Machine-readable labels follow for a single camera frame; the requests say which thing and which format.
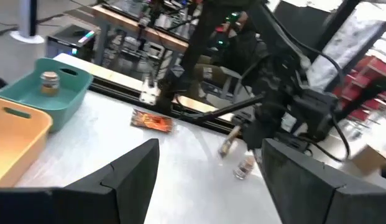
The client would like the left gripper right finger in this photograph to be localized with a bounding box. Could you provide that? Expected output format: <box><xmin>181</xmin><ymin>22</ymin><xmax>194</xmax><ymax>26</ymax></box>
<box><xmin>261</xmin><ymin>138</ymin><xmax>386</xmax><ymax>224</ymax></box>

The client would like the black lit computer tower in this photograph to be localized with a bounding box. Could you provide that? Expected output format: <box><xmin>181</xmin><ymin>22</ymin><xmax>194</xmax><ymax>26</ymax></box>
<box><xmin>45</xmin><ymin>24</ymin><xmax>97</xmax><ymax>62</ymax></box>

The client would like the black table frame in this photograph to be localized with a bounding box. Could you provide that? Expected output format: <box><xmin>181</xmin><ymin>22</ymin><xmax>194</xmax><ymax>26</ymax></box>
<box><xmin>88</xmin><ymin>76</ymin><xmax>243</xmax><ymax>134</ymax></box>

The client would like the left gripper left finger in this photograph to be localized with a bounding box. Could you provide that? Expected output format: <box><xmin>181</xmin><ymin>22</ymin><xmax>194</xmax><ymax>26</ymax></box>
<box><xmin>0</xmin><ymin>138</ymin><xmax>160</xmax><ymax>224</ymax></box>

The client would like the cardboard box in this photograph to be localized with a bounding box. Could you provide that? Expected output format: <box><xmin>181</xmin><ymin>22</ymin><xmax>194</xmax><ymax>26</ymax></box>
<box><xmin>351</xmin><ymin>144</ymin><xmax>386</xmax><ymax>175</ymax></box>

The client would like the teal plastic bin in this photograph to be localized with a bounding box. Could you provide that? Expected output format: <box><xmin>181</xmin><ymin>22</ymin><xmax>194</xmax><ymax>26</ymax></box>
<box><xmin>0</xmin><ymin>57</ymin><xmax>94</xmax><ymax>133</ymax></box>

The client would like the small cork-lidded glass jar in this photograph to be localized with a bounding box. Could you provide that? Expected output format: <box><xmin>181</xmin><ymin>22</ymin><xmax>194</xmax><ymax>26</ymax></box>
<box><xmin>218</xmin><ymin>126</ymin><xmax>242</xmax><ymax>158</ymax></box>
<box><xmin>232</xmin><ymin>155</ymin><xmax>255</xmax><ymax>180</ymax></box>
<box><xmin>39</xmin><ymin>71</ymin><xmax>61</xmax><ymax>96</ymax></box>

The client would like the yellow plastic bin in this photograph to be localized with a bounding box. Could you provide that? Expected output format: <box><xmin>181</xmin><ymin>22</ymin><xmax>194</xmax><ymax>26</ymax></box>
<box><xmin>0</xmin><ymin>96</ymin><xmax>53</xmax><ymax>187</ymax></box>

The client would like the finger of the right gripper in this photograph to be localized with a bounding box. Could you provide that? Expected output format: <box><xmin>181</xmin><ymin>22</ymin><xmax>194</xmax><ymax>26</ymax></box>
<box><xmin>244</xmin><ymin>119</ymin><xmax>270</xmax><ymax>149</ymax></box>

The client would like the orange-brown spice packet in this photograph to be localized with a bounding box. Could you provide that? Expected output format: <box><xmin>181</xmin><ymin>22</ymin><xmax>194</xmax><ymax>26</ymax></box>
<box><xmin>130</xmin><ymin>108</ymin><xmax>174</xmax><ymax>133</ymax></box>

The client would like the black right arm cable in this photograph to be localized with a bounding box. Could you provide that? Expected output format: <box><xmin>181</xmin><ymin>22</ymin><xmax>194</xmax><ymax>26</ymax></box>
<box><xmin>267</xmin><ymin>17</ymin><xmax>351</xmax><ymax>162</ymax></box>

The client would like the red tool cabinet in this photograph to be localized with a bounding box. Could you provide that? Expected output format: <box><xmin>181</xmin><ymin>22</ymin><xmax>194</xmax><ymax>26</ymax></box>
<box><xmin>332</xmin><ymin>55</ymin><xmax>386</xmax><ymax>122</ymax></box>

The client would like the wooden workbench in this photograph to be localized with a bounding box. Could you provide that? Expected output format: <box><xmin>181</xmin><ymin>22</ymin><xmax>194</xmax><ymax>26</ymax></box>
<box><xmin>91</xmin><ymin>4</ymin><xmax>190</xmax><ymax>54</ymax></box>

